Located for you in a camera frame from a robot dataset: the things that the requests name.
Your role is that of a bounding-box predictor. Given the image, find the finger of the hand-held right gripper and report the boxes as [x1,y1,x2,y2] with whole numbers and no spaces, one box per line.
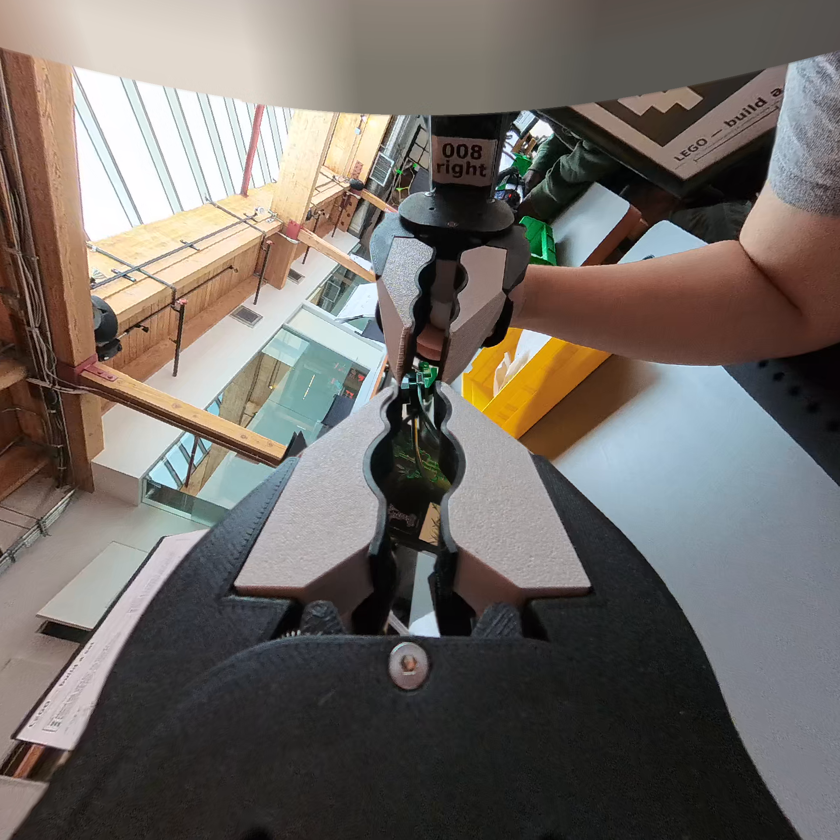
[381,236,437,385]
[440,247,513,384]

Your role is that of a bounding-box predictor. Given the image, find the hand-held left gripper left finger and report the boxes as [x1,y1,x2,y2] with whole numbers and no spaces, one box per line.
[233,385,401,636]

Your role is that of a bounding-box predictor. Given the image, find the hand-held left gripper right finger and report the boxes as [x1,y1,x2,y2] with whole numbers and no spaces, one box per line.
[428,383,593,636]

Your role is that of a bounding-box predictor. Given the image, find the green lego leaf assembly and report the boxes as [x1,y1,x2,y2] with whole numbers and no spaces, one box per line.
[399,360,439,427]

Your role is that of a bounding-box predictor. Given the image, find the person's right forearm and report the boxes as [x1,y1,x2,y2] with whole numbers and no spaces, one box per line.
[512,187,840,366]

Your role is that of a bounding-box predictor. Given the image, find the black lego set box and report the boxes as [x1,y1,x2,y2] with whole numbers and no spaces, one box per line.
[381,394,458,549]

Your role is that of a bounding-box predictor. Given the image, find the green plastic bin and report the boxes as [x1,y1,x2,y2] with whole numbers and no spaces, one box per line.
[518,217,559,266]

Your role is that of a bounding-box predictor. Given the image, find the white plastic bag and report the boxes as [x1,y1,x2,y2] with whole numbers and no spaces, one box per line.
[497,330,560,389]

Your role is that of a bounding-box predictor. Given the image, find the yellow plastic bin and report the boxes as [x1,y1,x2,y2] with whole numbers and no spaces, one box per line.
[461,327,613,439]

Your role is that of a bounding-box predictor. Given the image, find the black framed marker sign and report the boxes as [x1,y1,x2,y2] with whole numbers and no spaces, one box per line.
[541,66,788,198]

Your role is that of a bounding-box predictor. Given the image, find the black ceiling speaker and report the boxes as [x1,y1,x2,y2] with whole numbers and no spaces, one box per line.
[92,295,123,360]

